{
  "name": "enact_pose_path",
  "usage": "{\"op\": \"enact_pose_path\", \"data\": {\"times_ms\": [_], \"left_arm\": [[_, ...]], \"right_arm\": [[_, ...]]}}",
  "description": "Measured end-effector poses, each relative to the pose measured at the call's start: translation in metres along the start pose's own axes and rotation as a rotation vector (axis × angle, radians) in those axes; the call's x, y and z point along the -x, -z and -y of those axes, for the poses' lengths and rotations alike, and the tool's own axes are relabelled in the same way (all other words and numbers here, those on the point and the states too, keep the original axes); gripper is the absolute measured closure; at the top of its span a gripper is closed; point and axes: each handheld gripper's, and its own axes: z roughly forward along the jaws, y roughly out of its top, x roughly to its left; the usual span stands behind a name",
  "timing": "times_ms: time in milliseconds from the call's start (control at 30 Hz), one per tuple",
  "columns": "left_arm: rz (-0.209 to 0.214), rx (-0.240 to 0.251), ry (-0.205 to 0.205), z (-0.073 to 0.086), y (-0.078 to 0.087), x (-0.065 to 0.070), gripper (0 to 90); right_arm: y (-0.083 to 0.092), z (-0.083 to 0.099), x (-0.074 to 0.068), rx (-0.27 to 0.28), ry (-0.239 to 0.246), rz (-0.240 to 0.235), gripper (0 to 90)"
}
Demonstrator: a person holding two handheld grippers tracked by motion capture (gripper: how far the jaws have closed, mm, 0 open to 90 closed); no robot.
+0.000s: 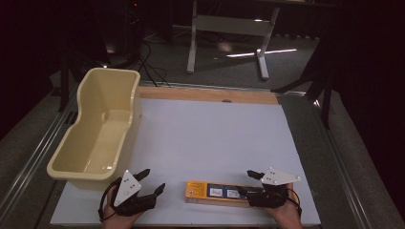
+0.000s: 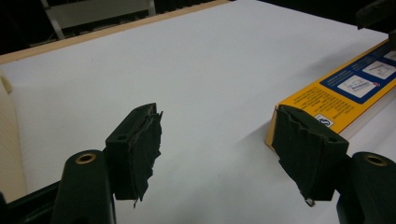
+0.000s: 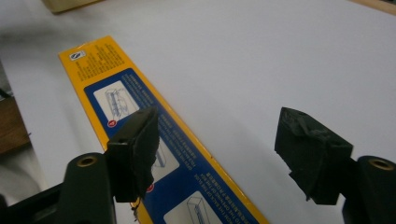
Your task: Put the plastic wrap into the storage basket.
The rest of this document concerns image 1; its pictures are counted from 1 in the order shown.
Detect long orange box blue label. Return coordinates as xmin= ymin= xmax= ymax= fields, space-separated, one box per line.
xmin=184 ymin=179 xmax=301 ymax=210

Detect person's right hand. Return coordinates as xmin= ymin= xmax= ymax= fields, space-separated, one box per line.
xmin=268 ymin=182 xmax=304 ymax=229

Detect person's left hand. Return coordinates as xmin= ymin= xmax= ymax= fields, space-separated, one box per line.
xmin=101 ymin=186 xmax=143 ymax=229

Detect cream plastic tub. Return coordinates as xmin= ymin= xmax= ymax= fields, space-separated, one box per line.
xmin=46 ymin=67 xmax=142 ymax=192

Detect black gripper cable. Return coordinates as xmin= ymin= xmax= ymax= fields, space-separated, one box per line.
xmin=97 ymin=181 xmax=119 ymax=222
xmin=287 ymin=188 xmax=303 ymax=218

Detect dark computer tower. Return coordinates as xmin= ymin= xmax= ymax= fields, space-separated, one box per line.
xmin=124 ymin=0 xmax=145 ymax=62

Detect white metal desk frame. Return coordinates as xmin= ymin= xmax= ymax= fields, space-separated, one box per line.
xmin=186 ymin=0 xmax=282 ymax=81

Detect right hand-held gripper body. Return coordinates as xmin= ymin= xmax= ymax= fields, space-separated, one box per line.
xmin=245 ymin=167 xmax=302 ymax=210

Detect aluminium rail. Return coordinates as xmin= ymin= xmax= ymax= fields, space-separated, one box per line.
xmin=312 ymin=98 xmax=374 ymax=229
xmin=0 ymin=91 xmax=79 ymax=221

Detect black metal stand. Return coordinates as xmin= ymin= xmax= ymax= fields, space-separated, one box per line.
xmin=271 ymin=44 xmax=336 ymax=129

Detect black floor cables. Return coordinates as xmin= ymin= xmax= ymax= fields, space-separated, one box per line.
xmin=136 ymin=40 xmax=172 ymax=88

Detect white table sheet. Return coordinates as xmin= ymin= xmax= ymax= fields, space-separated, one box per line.
xmin=50 ymin=97 xmax=322 ymax=228

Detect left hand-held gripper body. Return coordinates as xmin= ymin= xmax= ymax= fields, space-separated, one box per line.
xmin=109 ymin=169 xmax=158 ymax=218

